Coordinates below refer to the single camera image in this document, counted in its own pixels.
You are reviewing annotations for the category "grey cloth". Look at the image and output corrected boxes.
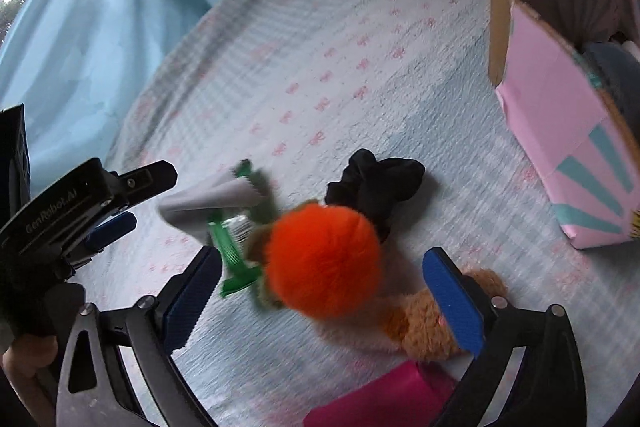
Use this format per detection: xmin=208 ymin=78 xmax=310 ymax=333
xmin=157 ymin=161 xmax=267 ymax=245

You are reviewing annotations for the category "green wet wipes packet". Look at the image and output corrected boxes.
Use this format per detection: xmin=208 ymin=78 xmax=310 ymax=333
xmin=207 ymin=159 xmax=277 ymax=298

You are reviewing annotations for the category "magenta zip pouch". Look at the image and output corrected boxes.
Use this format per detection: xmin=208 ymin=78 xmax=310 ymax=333
xmin=303 ymin=361 xmax=458 ymax=427

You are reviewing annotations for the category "brown pink plush toy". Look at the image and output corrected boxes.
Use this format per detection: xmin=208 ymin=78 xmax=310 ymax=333
xmin=319 ymin=267 xmax=509 ymax=363

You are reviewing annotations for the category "orange fluffy pompom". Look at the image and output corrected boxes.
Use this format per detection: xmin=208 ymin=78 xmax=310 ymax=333
xmin=262 ymin=202 xmax=383 ymax=321

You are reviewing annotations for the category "black scrunchie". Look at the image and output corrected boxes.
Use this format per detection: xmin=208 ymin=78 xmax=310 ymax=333
xmin=324 ymin=148 xmax=425 ymax=243

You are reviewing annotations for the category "grey soft item in box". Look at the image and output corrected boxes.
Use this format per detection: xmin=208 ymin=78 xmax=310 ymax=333
xmin=584 ymin=42 xmax=639 ymax=140

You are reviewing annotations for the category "person's left hand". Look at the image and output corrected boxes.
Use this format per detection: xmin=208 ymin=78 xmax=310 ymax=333
xmin=1 ymin=335 xmax=58 ymax=387

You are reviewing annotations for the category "light blue curtain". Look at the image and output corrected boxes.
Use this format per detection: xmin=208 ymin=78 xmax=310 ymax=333
xmin=1 ymin=0 xmax=219 ymax=193

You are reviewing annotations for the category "checked bed sheet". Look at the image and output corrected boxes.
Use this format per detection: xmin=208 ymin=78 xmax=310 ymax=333
xmin=105 ymin=0 xmax=639 ymax=426

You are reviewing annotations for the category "pink cardboard box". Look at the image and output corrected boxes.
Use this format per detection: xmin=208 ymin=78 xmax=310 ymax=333
xmin=488 ymin=0 xmax=639 ymax=249

